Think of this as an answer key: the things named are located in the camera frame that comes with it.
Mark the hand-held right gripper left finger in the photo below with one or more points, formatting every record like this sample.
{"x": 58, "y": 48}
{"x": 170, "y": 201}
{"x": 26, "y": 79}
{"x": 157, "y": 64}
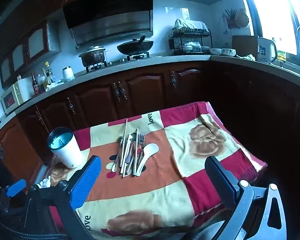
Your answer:
{"x": 87, "y": 180}

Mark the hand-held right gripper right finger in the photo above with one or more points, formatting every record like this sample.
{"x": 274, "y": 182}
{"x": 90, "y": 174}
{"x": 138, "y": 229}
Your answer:
{"x": 222, "y": 180}

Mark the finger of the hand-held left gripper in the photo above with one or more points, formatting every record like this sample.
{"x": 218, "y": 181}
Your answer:
{"x": 15, "y": 188}

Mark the white cup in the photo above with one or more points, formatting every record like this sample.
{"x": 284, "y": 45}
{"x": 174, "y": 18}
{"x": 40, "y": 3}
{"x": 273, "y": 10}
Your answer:
{"x": 67, "y": 155}

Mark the white rice spoon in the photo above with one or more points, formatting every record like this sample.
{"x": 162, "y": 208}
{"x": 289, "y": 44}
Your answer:
{"x": 150, "y": 150}

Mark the printed checkered blanket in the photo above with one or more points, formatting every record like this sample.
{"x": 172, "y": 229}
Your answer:
{"x": 165, "y": 192}

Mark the cream microwave oven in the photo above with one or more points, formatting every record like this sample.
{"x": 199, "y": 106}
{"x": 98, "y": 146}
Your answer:
{"x": 13, "y": 97}

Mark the dark red label bottle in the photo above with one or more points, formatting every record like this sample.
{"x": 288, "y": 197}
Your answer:
{"x": 36, "y": 86}

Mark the white canister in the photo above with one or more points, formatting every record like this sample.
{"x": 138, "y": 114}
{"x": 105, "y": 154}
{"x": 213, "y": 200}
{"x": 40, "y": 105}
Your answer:
{"x": 68, "y": 73}

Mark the wooden base cabinets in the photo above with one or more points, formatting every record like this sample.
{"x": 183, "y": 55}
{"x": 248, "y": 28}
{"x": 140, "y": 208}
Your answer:
{"x": 145, "y": 87}

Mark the gas stove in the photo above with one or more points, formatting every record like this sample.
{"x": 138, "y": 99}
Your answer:
{"x": 120, "y": 60}

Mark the metal pot with lid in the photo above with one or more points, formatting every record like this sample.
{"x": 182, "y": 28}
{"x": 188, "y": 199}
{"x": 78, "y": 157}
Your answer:
{"x": 93, "y": 56}

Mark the grey kitchen countertop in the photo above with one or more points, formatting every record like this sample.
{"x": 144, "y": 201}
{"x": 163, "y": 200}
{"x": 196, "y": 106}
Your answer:
{"x": 140, "y": 62}

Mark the brown cutting board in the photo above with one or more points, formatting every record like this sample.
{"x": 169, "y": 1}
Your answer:
{"x": 243, "y": 45}

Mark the white electric kettle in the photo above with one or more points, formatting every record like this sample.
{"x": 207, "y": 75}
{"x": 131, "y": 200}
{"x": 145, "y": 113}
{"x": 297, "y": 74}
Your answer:
{"x": 265, "y": 50}

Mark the black wok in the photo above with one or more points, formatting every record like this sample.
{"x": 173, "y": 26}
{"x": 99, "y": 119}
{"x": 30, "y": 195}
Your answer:
{"x": 135, "y": 46}

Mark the black dish rack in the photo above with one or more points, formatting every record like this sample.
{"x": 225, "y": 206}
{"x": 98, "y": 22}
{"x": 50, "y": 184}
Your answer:
{"x": 190, "y": 40}

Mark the white cloth cover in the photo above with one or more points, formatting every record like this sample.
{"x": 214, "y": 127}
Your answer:
{"x": 190, "y": 25}

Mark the range hood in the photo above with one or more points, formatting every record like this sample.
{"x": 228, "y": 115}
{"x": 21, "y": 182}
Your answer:
{"x": 110, "y": 17}

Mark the window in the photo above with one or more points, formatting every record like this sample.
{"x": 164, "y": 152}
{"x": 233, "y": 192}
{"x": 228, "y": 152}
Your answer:
{"x": 272, "y": 10}

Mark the wall cabinet with glass doors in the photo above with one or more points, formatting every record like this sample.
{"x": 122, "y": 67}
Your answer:
{"x": 36, "y": 42}

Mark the wall chopstick holder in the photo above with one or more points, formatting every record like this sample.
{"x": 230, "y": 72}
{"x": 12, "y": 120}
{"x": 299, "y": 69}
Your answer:
{"x": 230, "y": 18}

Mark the round tan wall hanging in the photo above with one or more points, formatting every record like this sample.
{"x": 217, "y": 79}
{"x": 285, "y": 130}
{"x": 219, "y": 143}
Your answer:
{"x": 242, "y": 18}

